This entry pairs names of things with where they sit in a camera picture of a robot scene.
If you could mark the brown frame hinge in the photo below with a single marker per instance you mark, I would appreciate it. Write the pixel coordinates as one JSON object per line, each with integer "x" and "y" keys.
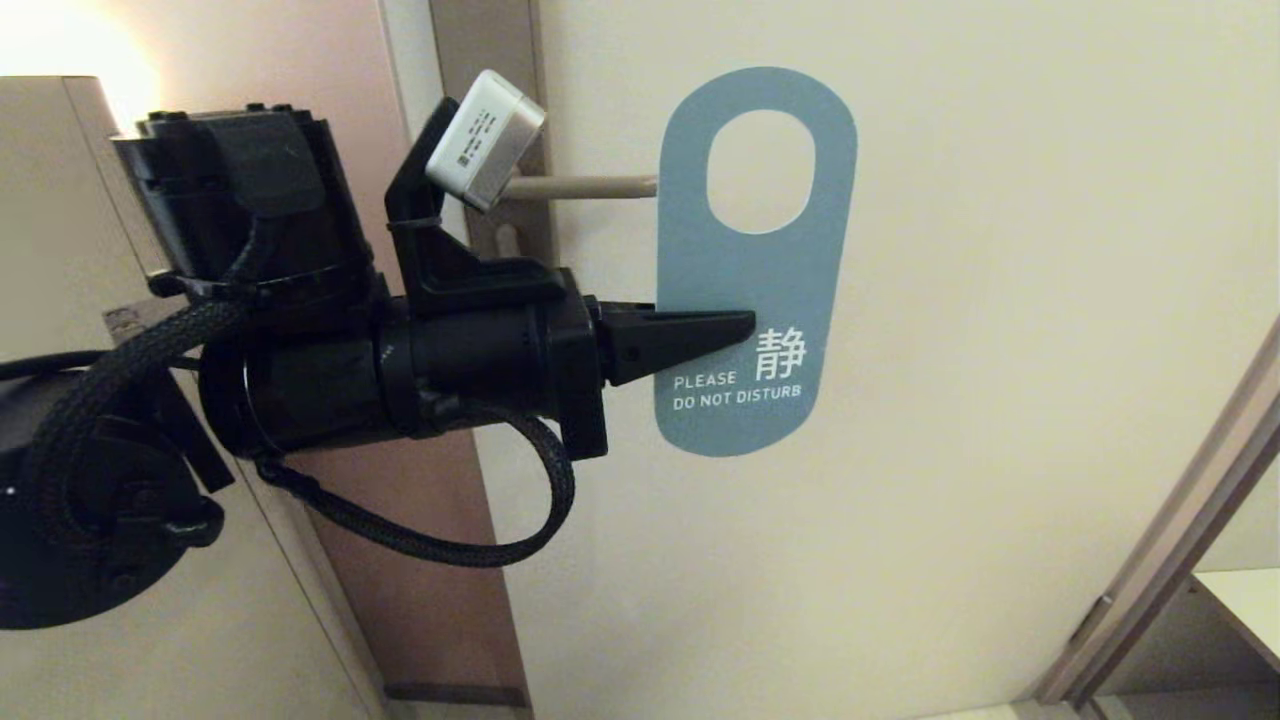
{"x": 1090, "y": 620}

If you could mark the blue do-not-disturb door sign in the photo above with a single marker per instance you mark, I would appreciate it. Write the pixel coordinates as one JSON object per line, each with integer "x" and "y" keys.
{"x": 750, "y": 270}

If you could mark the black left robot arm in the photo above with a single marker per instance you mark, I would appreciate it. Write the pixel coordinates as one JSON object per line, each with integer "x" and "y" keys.
{"x": 250, "y": 200}

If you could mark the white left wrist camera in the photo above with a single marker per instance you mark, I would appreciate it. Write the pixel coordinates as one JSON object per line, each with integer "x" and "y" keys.
{"x": 485, "y": 140}

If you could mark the white door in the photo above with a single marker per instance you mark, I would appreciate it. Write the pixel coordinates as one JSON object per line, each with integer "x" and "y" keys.
{"x": 1000, "y": 400}

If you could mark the dark baseboard strip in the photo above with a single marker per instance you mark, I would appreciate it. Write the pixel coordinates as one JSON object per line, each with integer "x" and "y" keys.
{"x": 450, "y": 695}

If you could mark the black left camera bracket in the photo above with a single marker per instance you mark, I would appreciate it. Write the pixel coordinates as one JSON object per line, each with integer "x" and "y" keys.
{"x": 440, "y": 270}

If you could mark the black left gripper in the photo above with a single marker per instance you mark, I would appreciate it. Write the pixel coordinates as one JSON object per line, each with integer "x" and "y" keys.
{"x": 480, "y": 350}

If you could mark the brown door lock plate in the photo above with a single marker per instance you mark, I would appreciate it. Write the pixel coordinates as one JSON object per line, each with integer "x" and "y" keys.
{"x": 480, "y": 40}

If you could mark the brown closet door frame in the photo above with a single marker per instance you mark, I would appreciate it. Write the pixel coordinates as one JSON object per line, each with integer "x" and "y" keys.
{"x": 1170, "y": 540}

